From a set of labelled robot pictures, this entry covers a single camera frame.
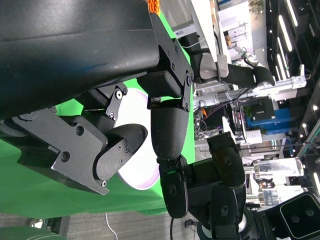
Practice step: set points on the white desk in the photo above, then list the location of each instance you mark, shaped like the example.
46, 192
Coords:
205, 25

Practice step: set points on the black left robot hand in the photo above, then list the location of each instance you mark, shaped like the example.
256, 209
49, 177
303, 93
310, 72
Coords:
75, 50

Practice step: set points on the orange wicker basket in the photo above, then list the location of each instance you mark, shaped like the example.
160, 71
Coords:
153, 5

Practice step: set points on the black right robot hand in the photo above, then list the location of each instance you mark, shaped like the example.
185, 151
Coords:
225, 162

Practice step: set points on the white round plate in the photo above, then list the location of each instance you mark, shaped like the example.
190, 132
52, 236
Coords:
140, 177

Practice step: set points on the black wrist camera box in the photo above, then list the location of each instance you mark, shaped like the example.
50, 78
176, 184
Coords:
300, 217

